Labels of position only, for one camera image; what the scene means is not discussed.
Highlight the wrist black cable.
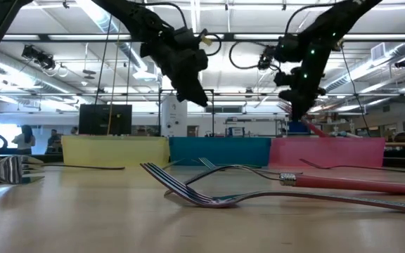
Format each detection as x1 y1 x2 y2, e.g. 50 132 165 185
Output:
228 39 281 71
142 1 223 58

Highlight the black monitor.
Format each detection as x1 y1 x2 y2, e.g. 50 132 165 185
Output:
78 103 133 136

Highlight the distant workbench with sign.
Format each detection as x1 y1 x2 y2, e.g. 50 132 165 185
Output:
223 117 286 138

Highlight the iridescent blue fork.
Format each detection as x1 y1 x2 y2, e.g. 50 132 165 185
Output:
139 161 405 216

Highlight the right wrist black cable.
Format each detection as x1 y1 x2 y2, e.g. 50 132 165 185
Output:
228 39 281 71

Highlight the yellow plastic bin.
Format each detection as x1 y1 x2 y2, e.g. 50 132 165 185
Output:
60 135 171 168

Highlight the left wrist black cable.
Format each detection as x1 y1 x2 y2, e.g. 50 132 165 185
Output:
142 1 223 58

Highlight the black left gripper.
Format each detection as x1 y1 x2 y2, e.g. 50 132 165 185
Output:
139 26 210 108

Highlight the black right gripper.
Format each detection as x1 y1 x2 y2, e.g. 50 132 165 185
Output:
274 59 327 122

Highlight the black fork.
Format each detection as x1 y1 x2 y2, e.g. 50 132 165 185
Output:
41 162 127 171
299 157 400 174

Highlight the blue spoon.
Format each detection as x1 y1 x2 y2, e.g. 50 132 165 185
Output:
197 156 304 176

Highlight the white column machine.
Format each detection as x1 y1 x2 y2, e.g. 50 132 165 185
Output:
160 95 188 138

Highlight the black stand frame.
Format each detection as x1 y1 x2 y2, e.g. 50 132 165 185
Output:
157 88 215 138

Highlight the blue plastic bin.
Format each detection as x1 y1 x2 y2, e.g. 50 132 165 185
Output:
169 136 272 167

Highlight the black hanging device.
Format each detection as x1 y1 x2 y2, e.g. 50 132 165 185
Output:
21 44 56 71

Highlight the blue box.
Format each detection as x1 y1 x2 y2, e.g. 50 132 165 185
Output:
286 120 311 136

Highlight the red plastic bin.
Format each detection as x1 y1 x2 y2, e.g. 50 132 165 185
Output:
268 136 386 168

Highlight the black overhead frame beam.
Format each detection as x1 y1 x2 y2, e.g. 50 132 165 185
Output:
0 32 405 43

